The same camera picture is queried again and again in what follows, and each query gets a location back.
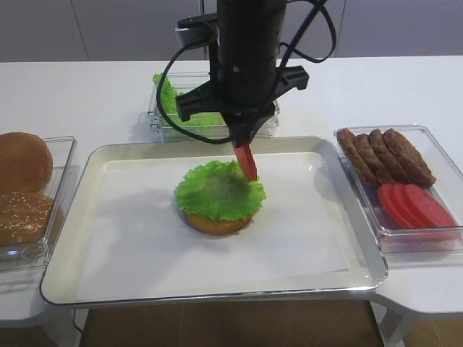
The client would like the clear bun bin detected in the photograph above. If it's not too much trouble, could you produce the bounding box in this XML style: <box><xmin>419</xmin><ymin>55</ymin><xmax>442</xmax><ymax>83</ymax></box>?
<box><xmin>1</xmin><ymin>137</ymin><xmax>79</xmax><ymax>273</ymax></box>

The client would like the bottom burger bun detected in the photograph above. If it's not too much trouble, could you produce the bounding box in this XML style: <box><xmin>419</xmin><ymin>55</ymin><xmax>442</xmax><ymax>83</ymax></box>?
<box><xmin>184</xmin><ymin>213</ymin><xmax>252</xmax><ymax>236</ymax></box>

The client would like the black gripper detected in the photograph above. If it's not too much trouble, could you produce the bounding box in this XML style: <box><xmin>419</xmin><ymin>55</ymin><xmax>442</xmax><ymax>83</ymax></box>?
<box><xmin>176</xmin><ymin>39</ymin><xmax>309</xmax><ymax>147</ymax></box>

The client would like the red tomato slice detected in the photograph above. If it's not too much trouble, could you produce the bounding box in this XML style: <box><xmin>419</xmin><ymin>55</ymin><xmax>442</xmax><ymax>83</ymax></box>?
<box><xmin>403</xmin><ymin>184</ymin><xmax>456</xmax><ymax>227</ymax></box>
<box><xmin>391</xmin><ymin>184</ymin><xmax>426</xmax><ymax>228</ymax></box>
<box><xmin>234</xmin><ymin>141</ymin><xmax>258</xmax><ymax>181</ymax></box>
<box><xmin>378</xmin><ymin>184</ymin><xmax>414</xmax><ymax>228</ymax></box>

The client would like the white paper tray liner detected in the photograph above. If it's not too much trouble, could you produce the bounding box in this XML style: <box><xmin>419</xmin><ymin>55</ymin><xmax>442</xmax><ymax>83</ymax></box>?
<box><xmin>78</xmin><ymin>153</ymin><xmax>351</xmax><ymax>299</ymax></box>

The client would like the brown beef patty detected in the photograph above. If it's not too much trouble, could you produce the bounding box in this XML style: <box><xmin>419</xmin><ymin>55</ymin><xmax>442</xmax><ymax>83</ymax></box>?
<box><xmin>383</xmin><ymin>129</ymin><xmax>436</xmax><ymax>189</ymax></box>
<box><xmin>336</xmin><ymin>128</ymin><xmax>380</xmax><ymax>188</ymax></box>
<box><xmin>354</xmin><ymin>134</ymin><xmax>395</xmax><ymax>184</ymax></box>
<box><xmin>369</xmin><ymin>129</ymin><xmax>410</xmax><ymax>184</ymax></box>

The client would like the green lettuce leaf in bin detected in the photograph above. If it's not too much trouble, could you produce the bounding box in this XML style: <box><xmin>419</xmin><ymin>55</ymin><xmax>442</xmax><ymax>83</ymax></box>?
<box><xmin>161</xmin><ymin>74</ymin><xmax>225</xmax><ymax>127</ymax></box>

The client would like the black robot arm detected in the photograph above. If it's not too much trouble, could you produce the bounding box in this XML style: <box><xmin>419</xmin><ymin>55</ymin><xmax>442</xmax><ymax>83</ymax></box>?
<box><xmin>175</xmin><ymin>1</ymin><xmax>309</xmax><ymax>147</ymax></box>

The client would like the plain brown bun top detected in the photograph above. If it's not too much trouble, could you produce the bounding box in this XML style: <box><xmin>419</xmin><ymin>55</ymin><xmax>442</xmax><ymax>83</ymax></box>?
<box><xmin>1</xmin><ymin>132</ymin><xmax>53</xmax><ymax>192</ymax></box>

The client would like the clear patty and tomato bin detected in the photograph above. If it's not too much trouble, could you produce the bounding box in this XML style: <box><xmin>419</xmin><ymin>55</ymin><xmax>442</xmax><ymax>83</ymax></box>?
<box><xmin>337</xmin><ymin>125</ymin><xmax>462</xmax><ymax>252</ymax></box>

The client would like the black camera cable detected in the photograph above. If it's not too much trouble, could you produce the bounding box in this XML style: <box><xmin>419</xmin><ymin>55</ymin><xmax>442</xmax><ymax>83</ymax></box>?
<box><xmin>156</xmin><ymin>0</ymin><xmax>338</xmax><ymax>145</ymax></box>

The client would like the sesame seed bun top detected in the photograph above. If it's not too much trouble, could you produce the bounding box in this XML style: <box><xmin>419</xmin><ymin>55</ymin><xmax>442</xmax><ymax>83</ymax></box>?
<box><xmin>1</xmin><ymin>192</ymin><xmax>64</xmax><ymax>246</ymax></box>

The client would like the green lettuce leaf on bun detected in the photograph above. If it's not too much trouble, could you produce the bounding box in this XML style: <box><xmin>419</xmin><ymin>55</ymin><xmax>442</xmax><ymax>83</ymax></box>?
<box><xmin>174</xmin><ymin>160</ymin><xmax>266</xmax><ymax>221</ymax></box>

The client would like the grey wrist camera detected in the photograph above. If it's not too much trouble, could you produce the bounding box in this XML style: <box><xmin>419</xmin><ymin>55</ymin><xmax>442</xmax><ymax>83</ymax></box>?
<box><xmin>175</xmin><ymin>13</ymin><xmax>218</xmax><ymax>49</ymax></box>

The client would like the clear lettuce and cheese bin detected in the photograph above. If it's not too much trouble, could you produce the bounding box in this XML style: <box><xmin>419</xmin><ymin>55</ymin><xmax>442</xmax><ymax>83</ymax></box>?
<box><xmin>147</xmin><ymin>69</ymin><xmax>281</xmax><ymax>143</ymax></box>

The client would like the silver metal serving tray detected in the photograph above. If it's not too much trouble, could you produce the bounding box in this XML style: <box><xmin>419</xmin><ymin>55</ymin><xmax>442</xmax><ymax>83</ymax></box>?
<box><xmin>41</xmin><ymin>137</ymin><xmax>388</xmax><ymax>307</ymax></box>

